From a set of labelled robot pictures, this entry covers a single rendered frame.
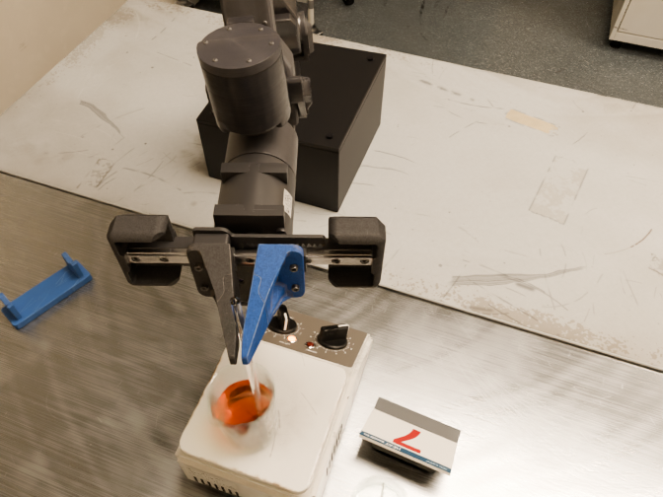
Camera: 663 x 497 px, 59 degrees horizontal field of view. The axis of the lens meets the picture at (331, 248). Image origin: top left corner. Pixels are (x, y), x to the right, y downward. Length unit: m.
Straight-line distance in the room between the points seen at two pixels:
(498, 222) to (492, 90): 0.28
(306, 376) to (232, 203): 0.20
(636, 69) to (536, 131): 1.98
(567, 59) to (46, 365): 2.51
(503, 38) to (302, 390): 2.49
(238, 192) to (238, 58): 0.09
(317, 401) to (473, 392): 0.19
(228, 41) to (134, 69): 0.65
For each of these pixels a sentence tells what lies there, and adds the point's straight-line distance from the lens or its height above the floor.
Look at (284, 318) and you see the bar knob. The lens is 0.60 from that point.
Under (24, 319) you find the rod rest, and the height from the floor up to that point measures 0.91.
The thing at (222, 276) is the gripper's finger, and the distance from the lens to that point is 0.38.
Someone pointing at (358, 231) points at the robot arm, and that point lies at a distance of 0.38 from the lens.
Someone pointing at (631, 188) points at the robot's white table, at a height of 0.90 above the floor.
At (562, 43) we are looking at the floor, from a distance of 2.95.
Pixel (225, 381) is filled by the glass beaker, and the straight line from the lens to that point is 0.49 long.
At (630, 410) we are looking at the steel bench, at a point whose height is 0.90.
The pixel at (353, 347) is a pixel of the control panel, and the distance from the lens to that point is 0.61.
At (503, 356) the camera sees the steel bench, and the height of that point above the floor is 0.90.
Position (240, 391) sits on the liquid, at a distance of 0.50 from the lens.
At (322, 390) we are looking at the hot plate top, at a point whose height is 0.99.
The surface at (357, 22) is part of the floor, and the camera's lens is 2.90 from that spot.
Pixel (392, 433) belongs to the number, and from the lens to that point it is 0.60.
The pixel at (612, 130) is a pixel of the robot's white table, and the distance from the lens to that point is 1.00.
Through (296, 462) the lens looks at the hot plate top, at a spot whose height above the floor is 0.99.
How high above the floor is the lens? 1.48
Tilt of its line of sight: 52 degrees down
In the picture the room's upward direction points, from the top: 1 degrees clockwise
